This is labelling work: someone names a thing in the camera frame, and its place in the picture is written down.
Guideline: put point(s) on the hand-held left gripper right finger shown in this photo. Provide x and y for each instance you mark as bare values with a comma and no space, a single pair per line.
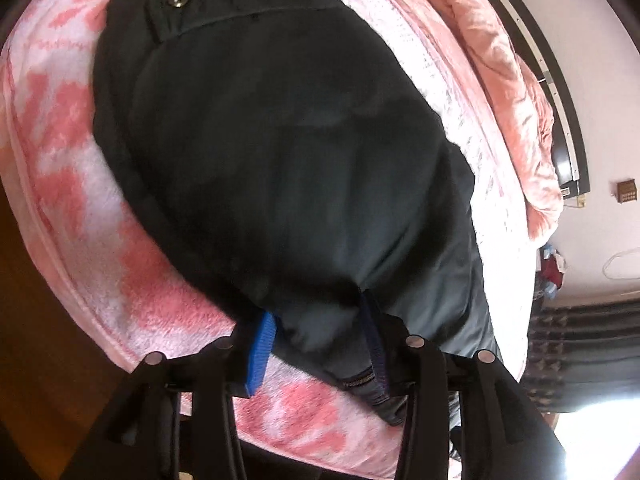
376,355

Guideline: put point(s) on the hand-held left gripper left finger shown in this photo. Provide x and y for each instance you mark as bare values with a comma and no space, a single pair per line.
260,355

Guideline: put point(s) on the black pants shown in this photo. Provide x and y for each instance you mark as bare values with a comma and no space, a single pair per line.
280,160

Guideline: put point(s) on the pile of clothes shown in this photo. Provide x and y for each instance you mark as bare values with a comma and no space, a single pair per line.
550,270

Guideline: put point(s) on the dark patterned curtain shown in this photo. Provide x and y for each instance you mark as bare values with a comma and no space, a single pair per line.
585,355

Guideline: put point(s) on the bright window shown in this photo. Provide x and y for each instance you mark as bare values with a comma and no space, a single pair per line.
600,440

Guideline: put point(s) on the pink and white fleece blanket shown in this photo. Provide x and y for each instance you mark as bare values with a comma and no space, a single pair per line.
65,195

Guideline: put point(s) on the white pink waffle bedsheet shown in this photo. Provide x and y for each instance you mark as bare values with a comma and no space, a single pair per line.
450,105

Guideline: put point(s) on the pink quilt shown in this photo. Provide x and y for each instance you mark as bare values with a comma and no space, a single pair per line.
505,75

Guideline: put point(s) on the dark bed headboard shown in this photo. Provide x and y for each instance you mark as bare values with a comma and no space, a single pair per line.
560,85

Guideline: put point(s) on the wall outlet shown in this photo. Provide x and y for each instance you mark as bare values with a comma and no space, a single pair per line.
580,202

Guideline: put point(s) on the brown wall device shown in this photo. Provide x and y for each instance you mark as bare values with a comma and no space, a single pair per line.
625,191

